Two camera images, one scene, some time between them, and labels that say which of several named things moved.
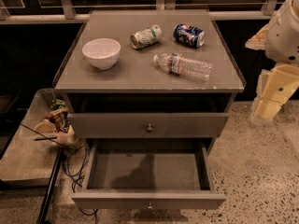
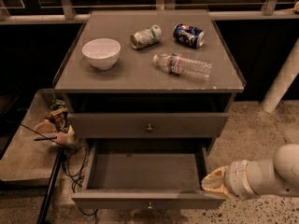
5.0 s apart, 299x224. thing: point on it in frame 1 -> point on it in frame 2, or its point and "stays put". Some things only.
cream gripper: (282, 36) -> (235, 177)
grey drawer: (150, 174) stays put
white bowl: (102, 52) stays put
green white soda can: (146, 37) stays put
